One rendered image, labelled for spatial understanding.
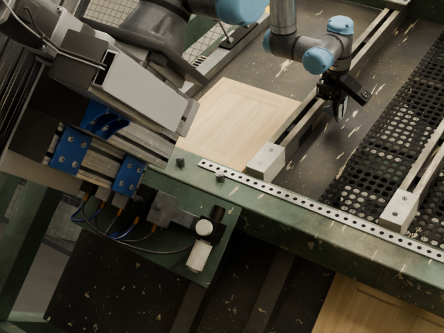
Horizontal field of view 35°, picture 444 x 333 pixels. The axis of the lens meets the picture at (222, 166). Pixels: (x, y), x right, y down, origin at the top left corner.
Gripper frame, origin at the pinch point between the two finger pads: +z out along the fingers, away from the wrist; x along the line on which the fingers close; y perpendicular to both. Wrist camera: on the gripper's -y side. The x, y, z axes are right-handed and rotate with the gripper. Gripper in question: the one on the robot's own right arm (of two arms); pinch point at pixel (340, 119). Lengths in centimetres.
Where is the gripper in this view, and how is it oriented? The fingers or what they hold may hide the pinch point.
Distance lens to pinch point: 224.2
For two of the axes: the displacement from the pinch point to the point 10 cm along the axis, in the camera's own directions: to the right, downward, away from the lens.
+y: -8.2, -3.5, 4.5
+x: -5.7, 5.9, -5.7
